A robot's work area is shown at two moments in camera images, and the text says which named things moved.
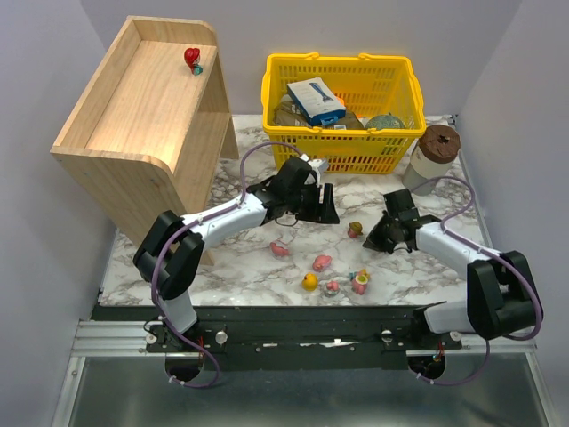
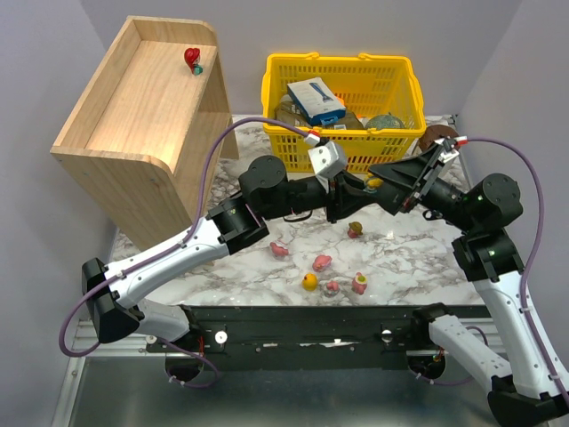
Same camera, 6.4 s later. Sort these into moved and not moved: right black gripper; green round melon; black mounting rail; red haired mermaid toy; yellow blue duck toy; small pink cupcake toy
Moved: yellow blue duck toy; right black gripper
Not moved: green round melon; small pink cupcake toy; red haired mermaid toy; black mounting rail
